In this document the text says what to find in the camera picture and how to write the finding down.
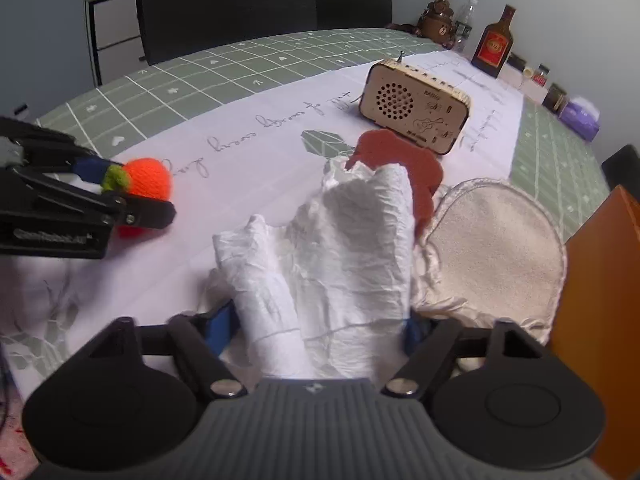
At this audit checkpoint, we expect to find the clear water bottle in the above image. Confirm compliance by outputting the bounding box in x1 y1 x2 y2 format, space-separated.
451 0 479 55

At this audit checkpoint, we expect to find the reddish-brown sponge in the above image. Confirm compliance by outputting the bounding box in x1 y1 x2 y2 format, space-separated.
345 129 445 239

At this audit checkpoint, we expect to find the green checked tablecloth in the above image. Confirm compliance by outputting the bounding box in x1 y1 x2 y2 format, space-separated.
37 27 613 241

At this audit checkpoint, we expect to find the white cloth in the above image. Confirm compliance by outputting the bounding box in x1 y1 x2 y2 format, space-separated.
207 162 417 380

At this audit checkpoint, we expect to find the white table runner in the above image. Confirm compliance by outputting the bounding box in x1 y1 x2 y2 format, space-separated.
0 50 526 391

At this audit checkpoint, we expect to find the purple tissue pack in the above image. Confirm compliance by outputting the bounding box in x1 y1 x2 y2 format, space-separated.
559 96 601 141

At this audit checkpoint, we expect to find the black chair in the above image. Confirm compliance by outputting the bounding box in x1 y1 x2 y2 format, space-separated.
137 0 321 67
602 144 640 192
310 0 393 31

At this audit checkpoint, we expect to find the green glass jar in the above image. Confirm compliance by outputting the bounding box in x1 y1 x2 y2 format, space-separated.
544 84 568 113

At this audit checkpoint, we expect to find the white cabinet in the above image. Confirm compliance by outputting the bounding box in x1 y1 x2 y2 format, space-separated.
85 0 206 86

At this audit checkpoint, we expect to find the white storage box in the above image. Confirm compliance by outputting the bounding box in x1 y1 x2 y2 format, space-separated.
520 77 548 104
500 62 526 89

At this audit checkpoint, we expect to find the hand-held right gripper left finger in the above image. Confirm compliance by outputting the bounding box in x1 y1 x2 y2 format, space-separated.
90 300 248 401

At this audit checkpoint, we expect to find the beige terry mitt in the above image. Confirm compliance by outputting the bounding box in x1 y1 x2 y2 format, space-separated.
412 177 569 357

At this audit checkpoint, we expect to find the wooden radio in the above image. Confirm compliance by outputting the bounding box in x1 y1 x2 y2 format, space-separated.
358 50 472 155

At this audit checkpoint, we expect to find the orange cardboard box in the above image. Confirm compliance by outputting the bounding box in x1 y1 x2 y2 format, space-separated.
550 185 640 480

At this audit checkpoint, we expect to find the orange knitted ball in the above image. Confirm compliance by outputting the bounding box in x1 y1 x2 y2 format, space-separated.
102 157 174 239

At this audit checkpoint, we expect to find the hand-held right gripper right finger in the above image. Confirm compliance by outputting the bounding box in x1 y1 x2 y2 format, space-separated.
381 310 545 400

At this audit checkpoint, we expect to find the brown bear jar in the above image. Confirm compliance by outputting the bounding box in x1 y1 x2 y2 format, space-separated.
417 0 457 44

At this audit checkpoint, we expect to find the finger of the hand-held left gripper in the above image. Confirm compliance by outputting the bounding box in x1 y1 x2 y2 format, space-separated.
0 117 123 185
10 167 177 231

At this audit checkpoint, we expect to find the brown liquor bottle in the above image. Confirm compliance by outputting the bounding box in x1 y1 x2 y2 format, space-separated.
471 4 517 79

